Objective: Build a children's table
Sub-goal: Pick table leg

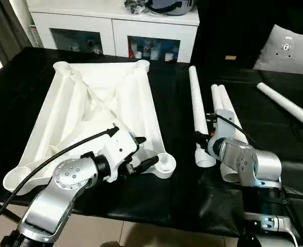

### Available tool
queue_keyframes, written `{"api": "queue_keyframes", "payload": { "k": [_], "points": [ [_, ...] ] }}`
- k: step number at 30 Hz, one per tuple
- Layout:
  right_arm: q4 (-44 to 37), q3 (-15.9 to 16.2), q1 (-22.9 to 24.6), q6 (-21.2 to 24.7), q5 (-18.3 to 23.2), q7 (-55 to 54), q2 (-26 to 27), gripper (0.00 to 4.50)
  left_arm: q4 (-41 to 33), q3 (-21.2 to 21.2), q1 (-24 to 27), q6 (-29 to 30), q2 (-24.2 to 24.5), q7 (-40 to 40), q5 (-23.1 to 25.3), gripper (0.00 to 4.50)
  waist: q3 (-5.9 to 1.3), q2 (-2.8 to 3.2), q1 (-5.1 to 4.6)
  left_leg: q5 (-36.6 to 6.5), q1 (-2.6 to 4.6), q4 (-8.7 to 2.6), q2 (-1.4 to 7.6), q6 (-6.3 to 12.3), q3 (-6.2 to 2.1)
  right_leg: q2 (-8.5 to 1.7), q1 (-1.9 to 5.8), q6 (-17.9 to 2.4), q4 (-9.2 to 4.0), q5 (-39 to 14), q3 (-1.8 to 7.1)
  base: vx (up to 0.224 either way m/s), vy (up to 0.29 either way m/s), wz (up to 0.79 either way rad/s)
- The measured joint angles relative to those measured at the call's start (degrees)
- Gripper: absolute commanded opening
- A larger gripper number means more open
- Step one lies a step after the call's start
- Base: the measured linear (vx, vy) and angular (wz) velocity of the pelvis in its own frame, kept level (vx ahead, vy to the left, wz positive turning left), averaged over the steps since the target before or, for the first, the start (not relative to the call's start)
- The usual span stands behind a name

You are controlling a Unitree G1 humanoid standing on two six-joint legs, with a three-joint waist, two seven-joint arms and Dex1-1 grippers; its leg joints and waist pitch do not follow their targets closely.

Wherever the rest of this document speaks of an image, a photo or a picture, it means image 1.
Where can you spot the white plastic table top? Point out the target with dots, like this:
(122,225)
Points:
(69,113)

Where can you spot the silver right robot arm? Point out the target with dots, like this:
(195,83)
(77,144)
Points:
(249,164)

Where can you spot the black work mat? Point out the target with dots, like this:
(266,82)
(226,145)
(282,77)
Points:
(182,103)

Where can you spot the small yellow label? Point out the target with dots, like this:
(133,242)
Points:
(230,57)

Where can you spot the light grey pillow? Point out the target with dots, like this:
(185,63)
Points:
(290,54)

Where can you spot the grey round helmet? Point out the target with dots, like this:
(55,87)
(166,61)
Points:
(172,6)

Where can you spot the white glass-door cabinet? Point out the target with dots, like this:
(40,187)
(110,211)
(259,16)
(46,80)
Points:
(110,23)

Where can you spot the small clutter pile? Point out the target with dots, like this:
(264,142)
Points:
(137,6)

